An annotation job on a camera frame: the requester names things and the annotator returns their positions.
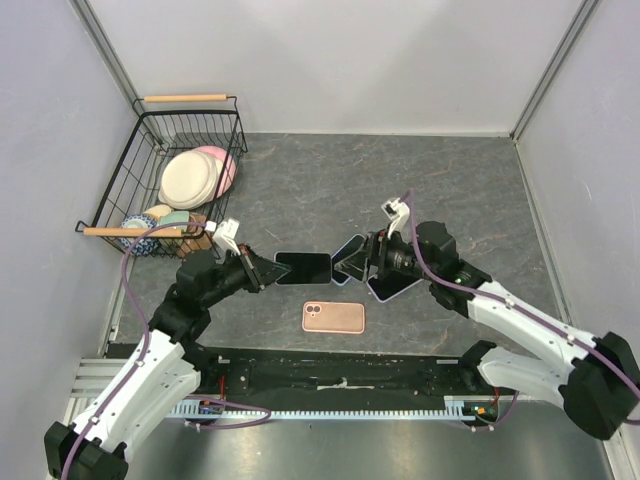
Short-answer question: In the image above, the white phone black screen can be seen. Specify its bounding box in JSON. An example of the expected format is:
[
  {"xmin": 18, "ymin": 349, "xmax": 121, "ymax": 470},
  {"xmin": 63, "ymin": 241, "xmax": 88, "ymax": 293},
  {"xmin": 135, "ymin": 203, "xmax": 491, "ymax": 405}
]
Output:
[{"xmin": 274, "ymin": 252, "xmax": 332, "ymax": 286}]

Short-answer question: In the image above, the cream small bowl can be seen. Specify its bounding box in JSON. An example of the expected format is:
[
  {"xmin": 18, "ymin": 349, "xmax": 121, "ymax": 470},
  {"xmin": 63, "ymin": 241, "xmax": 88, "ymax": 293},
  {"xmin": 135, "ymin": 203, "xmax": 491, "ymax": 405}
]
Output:
[{"xmin": 144, "ymin": 204, "xmax": 173, "ymax": 221}]

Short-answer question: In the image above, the green cup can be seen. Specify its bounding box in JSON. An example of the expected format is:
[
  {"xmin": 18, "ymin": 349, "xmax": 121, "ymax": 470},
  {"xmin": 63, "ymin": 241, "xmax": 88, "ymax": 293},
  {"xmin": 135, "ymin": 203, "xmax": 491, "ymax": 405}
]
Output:
[{"xmin": 157, "ymin": 210, "xmax": 191, "ymax": 232}]

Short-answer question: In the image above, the brown cup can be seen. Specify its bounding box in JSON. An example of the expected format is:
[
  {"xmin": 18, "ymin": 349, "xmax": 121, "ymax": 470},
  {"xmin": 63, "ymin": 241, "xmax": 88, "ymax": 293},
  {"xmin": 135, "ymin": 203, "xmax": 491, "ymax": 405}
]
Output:
[{"xmin": 177, "ymin": 212, "xmax": 214, "ymax": 260}]

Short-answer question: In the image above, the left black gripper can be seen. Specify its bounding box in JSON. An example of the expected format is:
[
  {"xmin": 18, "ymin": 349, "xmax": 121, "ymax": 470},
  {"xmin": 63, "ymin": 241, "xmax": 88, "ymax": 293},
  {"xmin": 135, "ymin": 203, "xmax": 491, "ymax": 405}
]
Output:
[{"xmin": 201, "ymin": 242, "xmax": 290, "ymax": 308}]

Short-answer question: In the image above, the pink plate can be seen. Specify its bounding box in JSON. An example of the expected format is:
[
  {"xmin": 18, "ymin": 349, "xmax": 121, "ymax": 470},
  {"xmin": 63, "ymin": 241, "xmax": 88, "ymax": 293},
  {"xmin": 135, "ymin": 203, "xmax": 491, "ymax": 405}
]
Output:
[{"xmin": 196, "ymin": 145, "xmax": 237, "ymax": 201}]

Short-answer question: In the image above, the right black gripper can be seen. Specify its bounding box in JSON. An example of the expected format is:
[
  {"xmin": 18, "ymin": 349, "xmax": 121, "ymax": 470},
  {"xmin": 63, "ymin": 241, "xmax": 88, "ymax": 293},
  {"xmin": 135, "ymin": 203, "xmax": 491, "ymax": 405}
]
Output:
[{"xmin": 334, "ymin": 223, "xmax": 436, "ymax": 284}]

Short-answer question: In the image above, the blue patterned bowl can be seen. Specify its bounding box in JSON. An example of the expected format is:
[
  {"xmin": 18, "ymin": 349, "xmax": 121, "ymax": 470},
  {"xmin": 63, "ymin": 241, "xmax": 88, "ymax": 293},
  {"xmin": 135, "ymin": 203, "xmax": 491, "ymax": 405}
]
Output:
[{"xmin": 118, "ymin": 213, "xmax": 160, "ymax": 259}]

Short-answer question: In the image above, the cream plate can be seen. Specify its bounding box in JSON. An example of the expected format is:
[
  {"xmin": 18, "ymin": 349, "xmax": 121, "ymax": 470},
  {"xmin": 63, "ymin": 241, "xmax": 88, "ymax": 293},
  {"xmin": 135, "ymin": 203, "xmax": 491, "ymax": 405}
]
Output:
[{"xmin": 158, "ymin": 150, "xmax": 219, "ymax": 210}]

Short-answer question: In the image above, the black wire basket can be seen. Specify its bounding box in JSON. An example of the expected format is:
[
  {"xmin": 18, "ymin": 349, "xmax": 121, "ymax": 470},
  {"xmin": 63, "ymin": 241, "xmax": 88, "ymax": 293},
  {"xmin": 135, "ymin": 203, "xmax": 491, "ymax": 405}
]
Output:
[{"xmin": 75, "ymin": 95, "xmax": 247, "ymax": 258}]

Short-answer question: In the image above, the purple phone case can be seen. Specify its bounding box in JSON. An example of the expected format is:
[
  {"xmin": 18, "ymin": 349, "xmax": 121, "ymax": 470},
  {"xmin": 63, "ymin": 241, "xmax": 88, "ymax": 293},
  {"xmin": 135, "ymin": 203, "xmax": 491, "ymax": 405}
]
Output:
[{"xmin": 366, "ymin": 274, "xmax": 425, "ymax": 304}]

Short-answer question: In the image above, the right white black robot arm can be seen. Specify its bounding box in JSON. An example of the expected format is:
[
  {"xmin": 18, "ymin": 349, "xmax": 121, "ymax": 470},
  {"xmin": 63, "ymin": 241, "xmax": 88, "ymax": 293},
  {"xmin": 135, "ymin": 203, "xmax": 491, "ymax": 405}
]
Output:
[{"xmin": 336, "ymin": 221, "xmax": 639, "ymax": 440}]

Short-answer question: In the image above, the blue phone black screen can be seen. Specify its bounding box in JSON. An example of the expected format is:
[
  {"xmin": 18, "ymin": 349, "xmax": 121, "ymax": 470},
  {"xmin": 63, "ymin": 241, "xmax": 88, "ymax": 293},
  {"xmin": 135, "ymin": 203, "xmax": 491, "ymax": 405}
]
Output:
[{"xmin": 332, "ymin": 234, "xmax": 366, "ymax": 285}]

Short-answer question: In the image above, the light blue phone case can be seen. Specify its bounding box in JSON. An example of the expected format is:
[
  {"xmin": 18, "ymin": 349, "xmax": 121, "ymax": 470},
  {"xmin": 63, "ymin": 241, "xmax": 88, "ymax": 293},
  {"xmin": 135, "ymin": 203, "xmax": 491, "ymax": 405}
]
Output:
[{"xmin": 329, "ymin": 232, "xmax": 369, "ymax": 288}]

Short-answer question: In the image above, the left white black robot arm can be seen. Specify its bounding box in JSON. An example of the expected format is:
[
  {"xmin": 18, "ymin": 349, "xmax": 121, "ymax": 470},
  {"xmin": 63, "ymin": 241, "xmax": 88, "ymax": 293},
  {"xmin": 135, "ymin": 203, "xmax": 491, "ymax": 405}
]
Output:
[{"xmin": 44, "ymin": 245, "xmax": 291, "ymax": 479}]

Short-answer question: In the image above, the grey cable duct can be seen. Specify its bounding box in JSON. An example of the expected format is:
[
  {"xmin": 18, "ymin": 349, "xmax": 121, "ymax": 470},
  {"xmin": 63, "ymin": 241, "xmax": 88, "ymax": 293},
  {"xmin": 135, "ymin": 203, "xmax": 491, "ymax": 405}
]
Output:
[{"xmin": 166, "ymin": 395, "xmax": 499, "ymax": 430}]

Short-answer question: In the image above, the pink phone case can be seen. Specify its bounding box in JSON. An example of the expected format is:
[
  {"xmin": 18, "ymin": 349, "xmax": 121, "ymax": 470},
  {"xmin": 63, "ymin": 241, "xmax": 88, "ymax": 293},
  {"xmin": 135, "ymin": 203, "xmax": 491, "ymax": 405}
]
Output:
[{"xmin": 301, "ymin": 301, "xmax": 366, "ymax": 335}]

